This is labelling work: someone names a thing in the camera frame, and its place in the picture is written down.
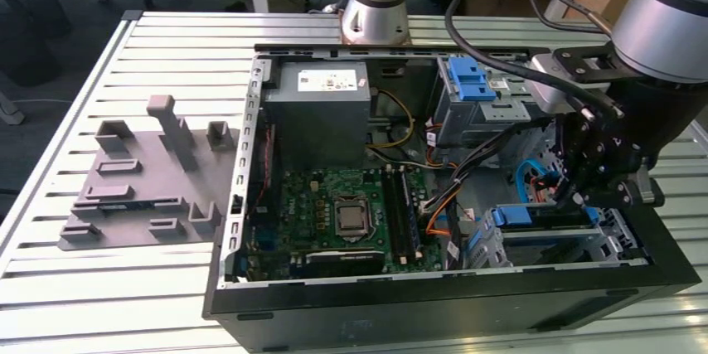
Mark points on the metal disk bay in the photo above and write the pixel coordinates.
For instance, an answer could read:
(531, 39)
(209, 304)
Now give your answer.
(554, 236)

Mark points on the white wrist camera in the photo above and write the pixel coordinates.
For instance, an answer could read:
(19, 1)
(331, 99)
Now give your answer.
(547, 93)

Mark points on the black PC case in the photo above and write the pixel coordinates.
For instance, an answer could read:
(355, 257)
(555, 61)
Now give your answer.
(443, 312)

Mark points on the black graphics card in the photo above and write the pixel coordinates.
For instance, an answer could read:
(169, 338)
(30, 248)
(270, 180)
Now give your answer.
(343, 260)

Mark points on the black RAM stick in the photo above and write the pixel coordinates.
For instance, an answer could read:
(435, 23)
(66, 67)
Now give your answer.
(411, 213)

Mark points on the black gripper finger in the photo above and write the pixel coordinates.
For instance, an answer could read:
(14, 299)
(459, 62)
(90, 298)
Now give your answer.
(567, 146)
(609, 180)

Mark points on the hard disk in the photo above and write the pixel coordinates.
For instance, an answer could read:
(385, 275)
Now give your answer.
(515, 215)

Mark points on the green motherboard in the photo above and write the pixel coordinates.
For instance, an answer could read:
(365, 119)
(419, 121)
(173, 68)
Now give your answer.
(354, 180)

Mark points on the white table leg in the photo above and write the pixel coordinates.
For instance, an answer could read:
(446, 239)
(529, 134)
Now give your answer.
(11, 113)

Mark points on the grey parts rack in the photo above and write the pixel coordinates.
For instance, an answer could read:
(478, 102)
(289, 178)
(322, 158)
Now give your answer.
(150, 188)

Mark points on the silver CPU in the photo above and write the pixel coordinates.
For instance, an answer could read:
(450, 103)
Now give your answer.
(353, 218)

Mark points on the metal optical drive cage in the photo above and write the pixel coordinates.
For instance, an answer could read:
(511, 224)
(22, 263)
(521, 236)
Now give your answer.
(459, 122)

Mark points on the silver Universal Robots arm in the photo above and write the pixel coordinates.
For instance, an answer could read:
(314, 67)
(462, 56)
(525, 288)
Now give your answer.
(377, 18)

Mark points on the grey power supply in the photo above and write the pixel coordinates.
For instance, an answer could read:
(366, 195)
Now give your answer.
(315, 130)

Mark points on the blue drive latch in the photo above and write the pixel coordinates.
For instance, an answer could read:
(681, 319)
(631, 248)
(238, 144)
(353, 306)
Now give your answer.
(467, 84)

